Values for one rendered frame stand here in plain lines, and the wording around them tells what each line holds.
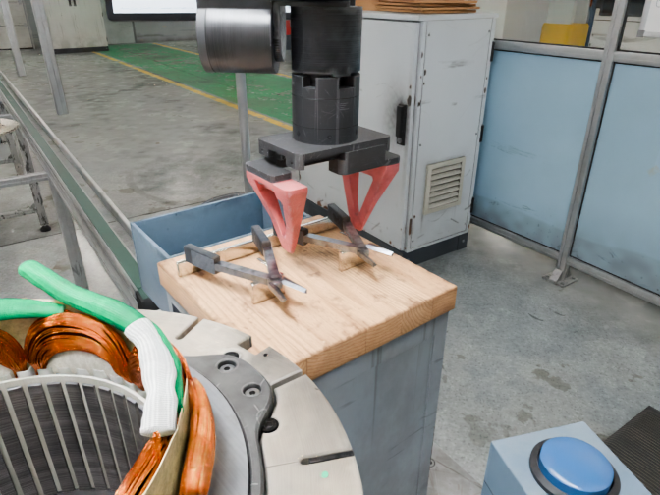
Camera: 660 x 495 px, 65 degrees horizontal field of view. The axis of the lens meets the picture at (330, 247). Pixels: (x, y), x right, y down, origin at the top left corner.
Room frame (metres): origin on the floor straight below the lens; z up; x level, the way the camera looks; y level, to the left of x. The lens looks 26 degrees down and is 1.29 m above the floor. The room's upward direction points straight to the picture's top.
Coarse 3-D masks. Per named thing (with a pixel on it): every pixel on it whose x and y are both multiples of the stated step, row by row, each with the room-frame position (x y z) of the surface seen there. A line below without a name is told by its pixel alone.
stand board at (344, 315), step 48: (240, 240) 0.47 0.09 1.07; (192, 288) 0.38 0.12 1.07; (240, 288) 0.38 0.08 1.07; (288, 288) 0.38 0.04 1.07; (336, 288) 0.38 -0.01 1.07; (384, 288) 0.38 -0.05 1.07; (432, 288) 0.38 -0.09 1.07; (288, 336) 0.31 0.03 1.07; (336, 336) 0.31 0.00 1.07; (384, 336) 0.33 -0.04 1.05
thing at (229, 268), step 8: (216, 264) 0.38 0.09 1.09; (224, 264) 0.38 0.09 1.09; (232, 264) 0.38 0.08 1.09; (224, 272) 0.37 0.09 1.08; (232, 272) 0.37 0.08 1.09; (240, 272) 0.36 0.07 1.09; (248, 272) 0.36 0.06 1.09; (256, 272) 0.36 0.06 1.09; (264, 272) 0.36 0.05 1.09; (256, 280) 0.36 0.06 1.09; (264, 280) 0.35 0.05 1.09
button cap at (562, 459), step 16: (544, 448) 0.23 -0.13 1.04; (560, 448) 0.23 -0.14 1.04; (576, 448) 0.23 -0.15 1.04; (592, 448) 0.23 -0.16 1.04; (544, 464) 0.22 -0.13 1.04; (560, 464) 0.22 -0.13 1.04; (576, 464) 0.21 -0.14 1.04; (592, 464) 0.21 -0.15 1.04; (608, 464) 0.22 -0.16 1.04; (560, 480) 0.21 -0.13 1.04; (576, 480) 0.20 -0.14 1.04; (592, 480) 0.20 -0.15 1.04; (608, 480) 0.20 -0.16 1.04
